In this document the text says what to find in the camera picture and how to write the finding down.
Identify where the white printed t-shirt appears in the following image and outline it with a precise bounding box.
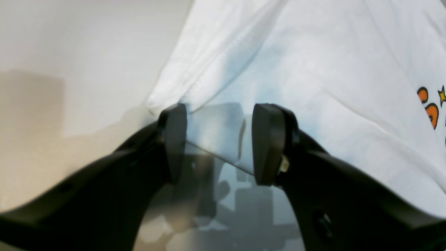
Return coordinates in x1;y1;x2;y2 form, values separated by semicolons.
146;0;445;218

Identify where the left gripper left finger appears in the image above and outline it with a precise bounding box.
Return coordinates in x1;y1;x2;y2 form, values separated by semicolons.
1;104;187;251

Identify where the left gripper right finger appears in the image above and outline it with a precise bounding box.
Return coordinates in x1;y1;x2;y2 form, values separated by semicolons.
252;104;446;251

